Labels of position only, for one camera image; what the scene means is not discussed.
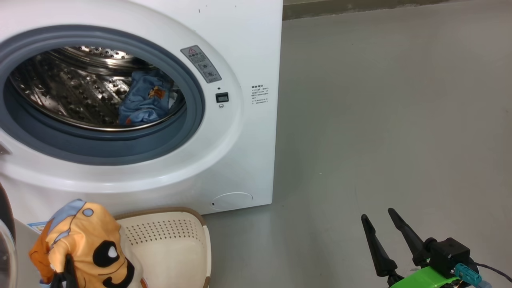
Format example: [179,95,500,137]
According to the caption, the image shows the cream perforated laundry basket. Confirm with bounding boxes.
[114,207,212,288]

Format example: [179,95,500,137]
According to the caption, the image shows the round white filter cover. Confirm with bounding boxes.
[211,192,254,211]

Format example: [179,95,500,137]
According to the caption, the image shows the black-rimmed glass washer door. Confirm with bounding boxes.
[0,182,18,288]

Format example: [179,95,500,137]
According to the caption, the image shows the orange and blue cartoon garment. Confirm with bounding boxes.
[29,199,138,288]

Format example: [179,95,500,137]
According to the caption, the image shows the black cable with teal connector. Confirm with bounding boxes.
[455,262,512,288]

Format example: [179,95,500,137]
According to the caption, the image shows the stainless steel washing machine drum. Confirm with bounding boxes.
[9,46,186,132]

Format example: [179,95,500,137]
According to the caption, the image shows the grey warning sticker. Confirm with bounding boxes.
[180,45,222,84]

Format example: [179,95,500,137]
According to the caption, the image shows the blue cartoon print garment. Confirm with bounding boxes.
[118,71,176,126]

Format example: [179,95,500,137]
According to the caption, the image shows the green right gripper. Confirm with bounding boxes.
[361,208,460,288]

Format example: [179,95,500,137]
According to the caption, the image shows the white front-load washing machine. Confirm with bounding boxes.
[0,0,284,232]

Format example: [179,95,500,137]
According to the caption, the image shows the small printed text label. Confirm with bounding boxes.
[251,84,269,105]

